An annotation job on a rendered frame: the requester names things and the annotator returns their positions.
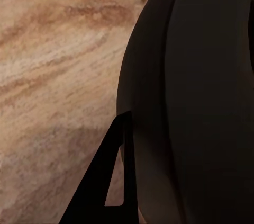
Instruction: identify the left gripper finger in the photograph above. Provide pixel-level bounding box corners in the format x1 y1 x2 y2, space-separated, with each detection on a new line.
59 111 139 224

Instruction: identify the cauldron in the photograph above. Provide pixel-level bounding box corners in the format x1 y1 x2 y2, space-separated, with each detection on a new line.
116 0 254 224

